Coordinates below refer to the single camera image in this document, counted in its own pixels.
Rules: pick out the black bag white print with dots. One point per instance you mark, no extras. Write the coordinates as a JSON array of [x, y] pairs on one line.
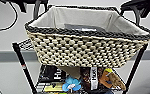
[[49, 73]]

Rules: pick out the blue plush toy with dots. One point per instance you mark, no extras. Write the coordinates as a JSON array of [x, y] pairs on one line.
[[72, 84]]

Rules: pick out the yellow plush toy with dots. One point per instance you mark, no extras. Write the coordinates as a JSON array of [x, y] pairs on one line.
[[53, 88]]

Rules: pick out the pale woven basket dark spots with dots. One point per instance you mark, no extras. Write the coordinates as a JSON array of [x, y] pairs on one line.
[[84, 50]]

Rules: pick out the brown plush toy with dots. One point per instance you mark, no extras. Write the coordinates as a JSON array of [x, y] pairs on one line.
[[117, 82]]

